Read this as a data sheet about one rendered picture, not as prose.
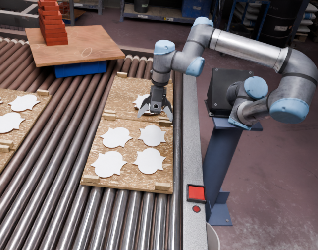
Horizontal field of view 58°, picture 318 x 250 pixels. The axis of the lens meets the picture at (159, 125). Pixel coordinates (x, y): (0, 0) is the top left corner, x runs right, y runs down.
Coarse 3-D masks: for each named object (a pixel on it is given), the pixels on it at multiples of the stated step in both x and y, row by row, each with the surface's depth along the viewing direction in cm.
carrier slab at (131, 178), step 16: (112, 128) 133; (128, 128) 134; (144, 128) 136; (160, 128) 137; (96, 144) 124; (128, 144) 126; (144, 144) 127; (160, 144) 128; (128, 160) 118; (112, 176) 111; (128, 176) 112; (144, 176) 113; (160, 176) 114; (160, 192) 109
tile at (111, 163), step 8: (112, 152) 120; (96, 160) 115; (104, 160) 116; (112, 160) 116; (120, 160) 117; (96, 168) 112; (104, 168) 112; (112, 168) 113; (120, 168) 113; (104, 176) 109
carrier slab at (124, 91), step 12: (120, 84) 164; (132, 84) 166; (144, 84) 168; (168, 84) 171; (108, 96) 154; (120, 96) 155; (132, 96) 156; (168, 96) 160; (108, 108) 145; (120, 108) 146; (132, 108) 148; (132, 120) 141; (144, 120) 141; (156, 120) 142
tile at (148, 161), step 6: (144, 150) 123; (150, 150) 123; (156, 150) 124; (138, 156) 120; (144, 156) 120; (150, 156) 121; (156, 156) 121; (138, 162) 117; (144, 162) 117; (150, 162) 118; (156, 162) 118; (138, 168) 115; (144, 168) 115; (150, 168) 115; (156, 168) 116; (144, 174) 113; (150, 174) 113
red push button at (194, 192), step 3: (189, 186) 112; (189, 189) 111; (192, 189) 111; (195, 189) 111; (198, 189) 112; (201, 189) 112; (189, 192) 110; (192, 192) 110; (195, 192) 110; (198, 192) 110; (201, 192) 111; (189, 195) 109; (192, 195) 109; (195, 195) 109; (198, 195) 109; (201, 195) 109; (195, 198) 108; (198, 198) 108; (201, 198) 108; (204, 198) 109
